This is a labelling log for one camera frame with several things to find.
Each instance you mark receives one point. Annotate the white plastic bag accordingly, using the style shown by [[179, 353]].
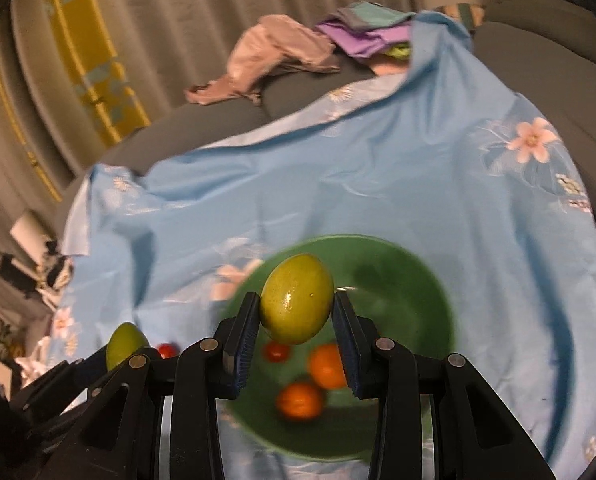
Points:
[[35, 364]]

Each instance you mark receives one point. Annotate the blue floral cloth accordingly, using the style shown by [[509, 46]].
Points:
[[444, 161]]

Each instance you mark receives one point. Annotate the yellow-green fruit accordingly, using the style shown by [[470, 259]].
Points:
[[296, 299]]

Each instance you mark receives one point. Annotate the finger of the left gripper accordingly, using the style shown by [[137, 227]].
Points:
[[82, 400]]

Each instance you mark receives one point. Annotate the green bowl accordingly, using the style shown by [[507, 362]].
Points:
[[385, 283]]

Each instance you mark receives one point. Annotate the grey yellow curtain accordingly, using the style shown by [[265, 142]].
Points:
[[87, 81]]

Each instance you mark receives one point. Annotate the red tomato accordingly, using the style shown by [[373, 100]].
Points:
[[168, 350], [274, 352]]

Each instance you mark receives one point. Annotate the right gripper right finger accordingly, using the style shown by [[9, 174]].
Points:
[[475, 435]]

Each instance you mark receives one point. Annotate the purple folded clothes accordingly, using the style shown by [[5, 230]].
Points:
[[363, 29]]

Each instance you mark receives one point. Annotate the black device on stand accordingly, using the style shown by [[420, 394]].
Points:
[[31, 236]]

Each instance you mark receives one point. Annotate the small orange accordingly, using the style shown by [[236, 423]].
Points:
[[300, 402]]

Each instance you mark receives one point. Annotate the green round fruit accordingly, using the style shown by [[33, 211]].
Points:
[[125, 340]]

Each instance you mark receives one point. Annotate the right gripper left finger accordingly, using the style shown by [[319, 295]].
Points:
[[214, 368]]

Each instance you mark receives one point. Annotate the large orange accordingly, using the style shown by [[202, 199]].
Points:
[[325, 367]]

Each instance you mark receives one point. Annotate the pink crumpled garment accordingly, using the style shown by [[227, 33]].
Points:
[[276, 45]]

